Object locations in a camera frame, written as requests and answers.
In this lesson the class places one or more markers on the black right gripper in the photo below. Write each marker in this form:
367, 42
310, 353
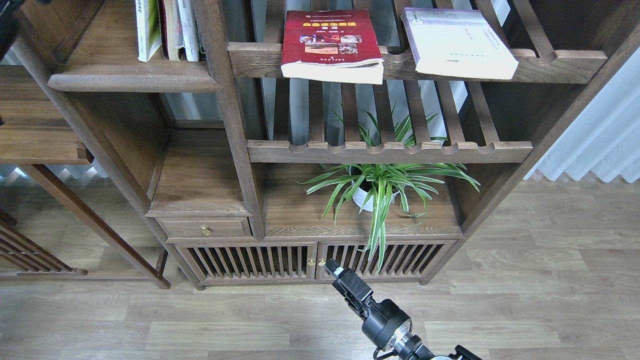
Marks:
385, 324

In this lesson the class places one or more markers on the yellow green cover book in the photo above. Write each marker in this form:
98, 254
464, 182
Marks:
149, 34

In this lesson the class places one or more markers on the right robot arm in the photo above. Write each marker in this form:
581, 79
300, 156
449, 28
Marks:
416, 350

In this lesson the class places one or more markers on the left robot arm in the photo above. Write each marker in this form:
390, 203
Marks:
9, 24

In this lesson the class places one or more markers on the white plant pot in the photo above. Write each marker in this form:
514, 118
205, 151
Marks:
362, 200

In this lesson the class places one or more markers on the green spider plant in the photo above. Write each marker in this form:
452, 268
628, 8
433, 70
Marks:
382, 182

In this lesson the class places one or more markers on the brass drawer knob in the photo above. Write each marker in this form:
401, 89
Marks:
205, 230

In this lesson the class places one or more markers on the dark wooden bookshelf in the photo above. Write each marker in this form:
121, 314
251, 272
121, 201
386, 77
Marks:
216, 142

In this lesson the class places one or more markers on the red cover book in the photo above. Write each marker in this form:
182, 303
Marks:
331, 46

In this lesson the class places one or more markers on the white lavender book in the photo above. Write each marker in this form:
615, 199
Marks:
458, 43

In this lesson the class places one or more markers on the white curtain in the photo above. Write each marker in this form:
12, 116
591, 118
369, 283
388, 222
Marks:
604, 140

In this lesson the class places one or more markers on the beige upright book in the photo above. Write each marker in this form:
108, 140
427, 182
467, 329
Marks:
175, 42

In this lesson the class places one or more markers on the wooden slatted rack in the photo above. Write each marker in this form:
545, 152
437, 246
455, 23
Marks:
28, 256

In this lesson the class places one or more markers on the white upright book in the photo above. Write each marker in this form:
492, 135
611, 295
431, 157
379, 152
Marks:
191, 44

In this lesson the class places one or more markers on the dark red upright book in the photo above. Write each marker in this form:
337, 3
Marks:
163, 29

